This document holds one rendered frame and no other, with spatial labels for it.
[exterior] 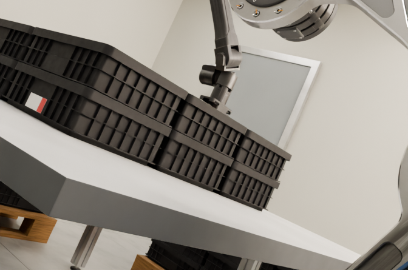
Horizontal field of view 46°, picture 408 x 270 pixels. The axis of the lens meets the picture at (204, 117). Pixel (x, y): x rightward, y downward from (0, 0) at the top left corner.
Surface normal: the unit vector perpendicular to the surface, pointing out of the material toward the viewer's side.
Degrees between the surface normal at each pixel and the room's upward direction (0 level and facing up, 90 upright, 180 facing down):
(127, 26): 90
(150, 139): 90
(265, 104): 90
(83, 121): 90
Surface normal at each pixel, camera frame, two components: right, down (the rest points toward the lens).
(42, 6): 0.73, 0.25
